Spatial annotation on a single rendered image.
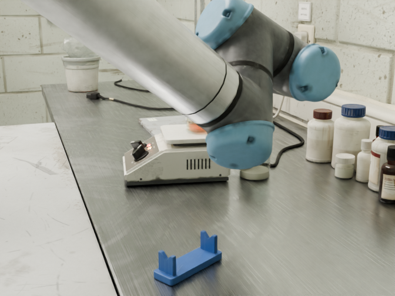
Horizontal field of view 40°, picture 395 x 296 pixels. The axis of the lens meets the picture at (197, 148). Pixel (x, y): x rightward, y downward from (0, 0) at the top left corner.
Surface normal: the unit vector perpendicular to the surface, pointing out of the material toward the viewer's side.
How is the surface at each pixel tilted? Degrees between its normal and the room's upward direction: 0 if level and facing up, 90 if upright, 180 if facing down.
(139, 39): 101
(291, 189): 0
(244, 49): 43
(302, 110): 90
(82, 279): 0
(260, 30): 51
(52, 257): 0
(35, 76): 90
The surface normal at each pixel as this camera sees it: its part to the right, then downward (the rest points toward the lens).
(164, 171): 0.15, 0.27
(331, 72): 0.45, 0.22
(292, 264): 0.00, -0.96
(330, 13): -0.95, 0.09
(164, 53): 0.46, 0.42
